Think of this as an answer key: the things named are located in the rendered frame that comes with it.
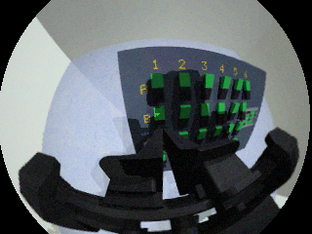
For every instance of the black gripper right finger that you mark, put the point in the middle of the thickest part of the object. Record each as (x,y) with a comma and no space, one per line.
(185,156)

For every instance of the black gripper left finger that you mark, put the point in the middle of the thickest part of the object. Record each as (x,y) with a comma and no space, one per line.
(149,161)

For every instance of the dark blue switch panel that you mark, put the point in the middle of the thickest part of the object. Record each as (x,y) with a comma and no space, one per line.
(204,96)

